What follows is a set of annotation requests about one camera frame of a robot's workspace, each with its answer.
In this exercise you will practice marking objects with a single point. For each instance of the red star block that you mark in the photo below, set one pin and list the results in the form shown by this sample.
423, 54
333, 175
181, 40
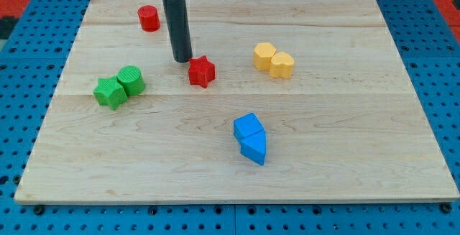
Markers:
201, 71

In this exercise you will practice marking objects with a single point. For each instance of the green star block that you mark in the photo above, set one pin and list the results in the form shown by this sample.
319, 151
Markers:
109, 92

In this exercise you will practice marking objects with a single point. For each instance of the blue cube block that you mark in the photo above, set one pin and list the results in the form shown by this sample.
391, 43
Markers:
246, 126

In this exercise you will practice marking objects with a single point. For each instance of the blue triangular prism block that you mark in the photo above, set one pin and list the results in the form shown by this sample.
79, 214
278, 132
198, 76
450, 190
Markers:
254, 147

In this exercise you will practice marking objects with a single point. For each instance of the wooden board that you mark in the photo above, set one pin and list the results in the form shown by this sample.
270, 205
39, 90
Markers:
347, 127

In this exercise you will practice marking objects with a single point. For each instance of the yellow hexagon block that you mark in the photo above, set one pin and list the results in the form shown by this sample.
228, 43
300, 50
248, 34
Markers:
262, 55

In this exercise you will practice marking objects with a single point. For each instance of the yellow heart block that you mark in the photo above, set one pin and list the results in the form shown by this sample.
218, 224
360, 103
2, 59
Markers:
281, 65

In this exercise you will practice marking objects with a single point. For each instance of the green cylinder block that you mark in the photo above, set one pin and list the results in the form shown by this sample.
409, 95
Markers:
130, 77

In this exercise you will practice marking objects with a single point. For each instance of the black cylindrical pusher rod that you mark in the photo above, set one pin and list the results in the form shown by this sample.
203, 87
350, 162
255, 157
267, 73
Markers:
178, 27

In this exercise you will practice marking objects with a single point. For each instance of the red cylinder block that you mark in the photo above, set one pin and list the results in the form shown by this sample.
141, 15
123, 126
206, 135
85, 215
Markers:
149, 18

